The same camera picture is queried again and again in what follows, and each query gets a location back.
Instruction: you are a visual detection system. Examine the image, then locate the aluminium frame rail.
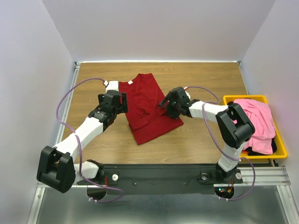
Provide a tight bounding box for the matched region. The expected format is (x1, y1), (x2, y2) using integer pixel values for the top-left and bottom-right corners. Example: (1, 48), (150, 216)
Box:
(27, 62), (81, 224)

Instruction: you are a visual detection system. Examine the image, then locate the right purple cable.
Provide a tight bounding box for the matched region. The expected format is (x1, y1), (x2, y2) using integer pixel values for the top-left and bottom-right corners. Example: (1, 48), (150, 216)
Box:
(184, 85), (255, 201)

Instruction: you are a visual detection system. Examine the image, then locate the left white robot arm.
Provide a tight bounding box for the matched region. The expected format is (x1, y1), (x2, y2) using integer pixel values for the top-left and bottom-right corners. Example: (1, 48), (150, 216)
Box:
(36, 90), (128, 193)

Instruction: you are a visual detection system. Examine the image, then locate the black garment in bin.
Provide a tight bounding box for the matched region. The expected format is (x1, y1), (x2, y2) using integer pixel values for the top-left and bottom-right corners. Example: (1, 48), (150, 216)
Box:
(227, 100), (280, 156)

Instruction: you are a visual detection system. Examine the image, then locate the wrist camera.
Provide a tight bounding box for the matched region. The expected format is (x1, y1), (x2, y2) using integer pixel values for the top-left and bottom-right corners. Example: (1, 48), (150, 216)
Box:
(171, 87), (191, 100)
(103, 80), (119, 92)

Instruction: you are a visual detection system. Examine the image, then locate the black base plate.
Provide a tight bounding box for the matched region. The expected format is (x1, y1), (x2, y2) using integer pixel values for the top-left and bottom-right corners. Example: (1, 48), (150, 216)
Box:
(77, 163), (243, 196)

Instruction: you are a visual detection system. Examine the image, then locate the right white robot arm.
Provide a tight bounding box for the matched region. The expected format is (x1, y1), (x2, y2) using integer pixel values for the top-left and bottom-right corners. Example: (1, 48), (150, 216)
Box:
(158, 87), (255, 182)

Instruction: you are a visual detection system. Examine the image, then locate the pink t shirt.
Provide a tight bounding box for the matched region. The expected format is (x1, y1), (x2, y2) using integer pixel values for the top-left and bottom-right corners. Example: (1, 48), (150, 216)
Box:
(233, 98), (277, 155)

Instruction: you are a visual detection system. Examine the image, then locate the yellow plastic bin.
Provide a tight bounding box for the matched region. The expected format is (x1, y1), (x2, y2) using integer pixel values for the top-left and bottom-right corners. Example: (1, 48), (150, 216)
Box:
(223, 95), (287, 160)

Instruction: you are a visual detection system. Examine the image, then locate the red t shirt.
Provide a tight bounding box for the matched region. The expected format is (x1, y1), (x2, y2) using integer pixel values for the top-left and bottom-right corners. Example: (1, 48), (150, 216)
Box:
(119, 73), (184, 145)

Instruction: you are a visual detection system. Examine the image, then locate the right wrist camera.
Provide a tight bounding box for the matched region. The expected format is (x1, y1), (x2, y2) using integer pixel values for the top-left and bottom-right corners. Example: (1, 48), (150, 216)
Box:
(171, 87), (191, 100)

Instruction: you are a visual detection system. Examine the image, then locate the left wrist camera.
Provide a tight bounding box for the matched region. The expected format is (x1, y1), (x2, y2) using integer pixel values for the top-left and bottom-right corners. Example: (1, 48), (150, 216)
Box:
(103, 80), (119, 92)

